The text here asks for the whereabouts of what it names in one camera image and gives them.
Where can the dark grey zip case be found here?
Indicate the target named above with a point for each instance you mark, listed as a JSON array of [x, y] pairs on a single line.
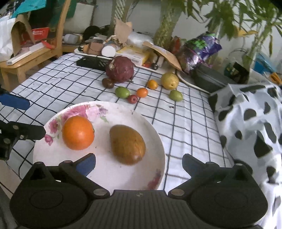
[[209, 79]]

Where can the yellow pear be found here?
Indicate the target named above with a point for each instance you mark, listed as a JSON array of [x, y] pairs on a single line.
[[169, 81]]

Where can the yellow white box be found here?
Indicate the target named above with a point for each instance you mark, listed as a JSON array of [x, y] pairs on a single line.
[[136, 55]]

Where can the brown paper envelope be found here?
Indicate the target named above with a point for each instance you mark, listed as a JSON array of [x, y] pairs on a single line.
[[166, 54]]

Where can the purple foil snack bag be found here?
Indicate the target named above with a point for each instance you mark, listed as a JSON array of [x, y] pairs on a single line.
[[197, 50]]

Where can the small red fruit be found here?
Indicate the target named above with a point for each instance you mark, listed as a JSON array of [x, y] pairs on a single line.
[[132, 99]]

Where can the small orange kumquat near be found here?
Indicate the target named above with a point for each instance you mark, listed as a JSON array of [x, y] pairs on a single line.
[[142, 92]]

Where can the white floral plate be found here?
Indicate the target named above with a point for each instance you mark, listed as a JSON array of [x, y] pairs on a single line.
[[108, 172]]

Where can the checked tablecloth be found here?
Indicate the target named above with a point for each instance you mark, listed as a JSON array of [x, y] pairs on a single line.
[[185, 127]]

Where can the plant trunk right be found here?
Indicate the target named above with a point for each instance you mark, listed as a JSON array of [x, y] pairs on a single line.
[[170, 14]]

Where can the dark brown round fruit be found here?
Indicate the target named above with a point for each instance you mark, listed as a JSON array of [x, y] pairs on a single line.
[[108, 83]]

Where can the white tray right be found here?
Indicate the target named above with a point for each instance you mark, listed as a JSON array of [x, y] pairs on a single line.
[[186, 79]]

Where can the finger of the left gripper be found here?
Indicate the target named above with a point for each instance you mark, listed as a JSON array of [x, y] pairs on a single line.
[[14, 101], [22, 131]]

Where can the large orange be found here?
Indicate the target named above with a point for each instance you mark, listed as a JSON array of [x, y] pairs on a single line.
[[78, 133]]

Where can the small orange kumquat far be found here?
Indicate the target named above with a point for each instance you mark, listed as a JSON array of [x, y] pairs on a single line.
[[152, 84]]

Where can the green plum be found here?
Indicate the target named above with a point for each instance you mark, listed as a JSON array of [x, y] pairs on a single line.
[[176, 96], [122, 92]]

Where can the cow print cloth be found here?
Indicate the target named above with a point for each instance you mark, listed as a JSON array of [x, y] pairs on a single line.
[[248, 118]]

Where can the torn brown paper bag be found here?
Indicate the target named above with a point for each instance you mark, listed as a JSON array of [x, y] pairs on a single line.
[[122, 31]]

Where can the red cabbage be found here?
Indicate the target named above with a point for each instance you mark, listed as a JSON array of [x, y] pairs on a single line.
[[120, 69]]

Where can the small orange kumquat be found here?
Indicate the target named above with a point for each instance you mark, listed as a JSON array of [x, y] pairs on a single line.
[[142, 92], [152, 84]]

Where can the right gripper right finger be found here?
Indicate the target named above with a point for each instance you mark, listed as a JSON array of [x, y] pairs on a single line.
[[205, 179]]

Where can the plant trunk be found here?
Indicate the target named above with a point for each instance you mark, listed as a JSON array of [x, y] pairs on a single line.
[[120, 9], [170, 14]]

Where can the plant trunk left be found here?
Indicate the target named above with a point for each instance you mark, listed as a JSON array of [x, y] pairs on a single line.
[[120, 9]]

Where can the wooden chair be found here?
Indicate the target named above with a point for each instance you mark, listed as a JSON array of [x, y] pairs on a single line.
[[37, 57]]

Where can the white cylinder jar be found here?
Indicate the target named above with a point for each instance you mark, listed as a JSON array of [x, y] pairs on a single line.
[[109, 50]]

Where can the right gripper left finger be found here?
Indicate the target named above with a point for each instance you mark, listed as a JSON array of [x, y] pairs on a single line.
[[77, 172]]

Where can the brown green mango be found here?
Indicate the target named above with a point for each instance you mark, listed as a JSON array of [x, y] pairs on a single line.
[[127, 144]]

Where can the brown cardboard small box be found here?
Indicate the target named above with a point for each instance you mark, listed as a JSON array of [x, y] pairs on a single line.
[[95, 48]]

